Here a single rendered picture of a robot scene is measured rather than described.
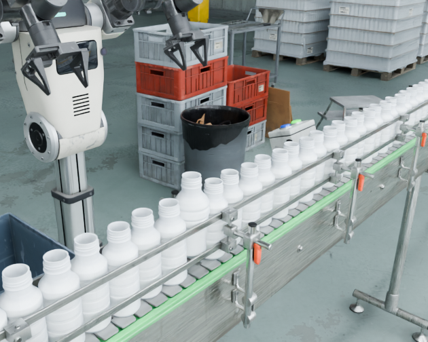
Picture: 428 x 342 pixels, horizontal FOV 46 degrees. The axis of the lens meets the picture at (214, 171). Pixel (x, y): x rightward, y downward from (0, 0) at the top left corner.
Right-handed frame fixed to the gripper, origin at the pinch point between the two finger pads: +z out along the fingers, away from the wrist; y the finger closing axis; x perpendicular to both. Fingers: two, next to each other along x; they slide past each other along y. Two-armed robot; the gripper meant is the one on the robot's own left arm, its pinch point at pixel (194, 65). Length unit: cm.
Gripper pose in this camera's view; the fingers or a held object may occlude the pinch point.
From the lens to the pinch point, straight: 150.2
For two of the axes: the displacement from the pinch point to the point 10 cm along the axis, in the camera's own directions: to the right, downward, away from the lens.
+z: 3.5, 9.3, 0.8
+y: 5.9, -2.9, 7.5
